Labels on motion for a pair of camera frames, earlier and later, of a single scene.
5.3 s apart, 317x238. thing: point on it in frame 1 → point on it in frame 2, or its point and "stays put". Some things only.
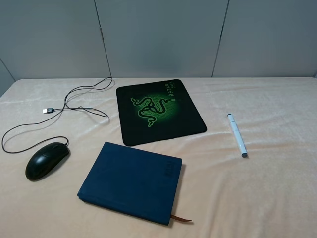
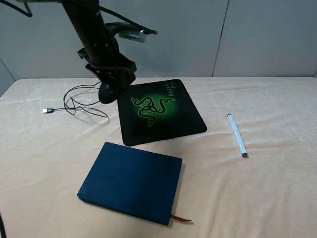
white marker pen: (237, 136) stays put
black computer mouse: (44, 160) → (107, 93)
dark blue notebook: (134, 182) stays put
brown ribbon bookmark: (174, 216) stays put
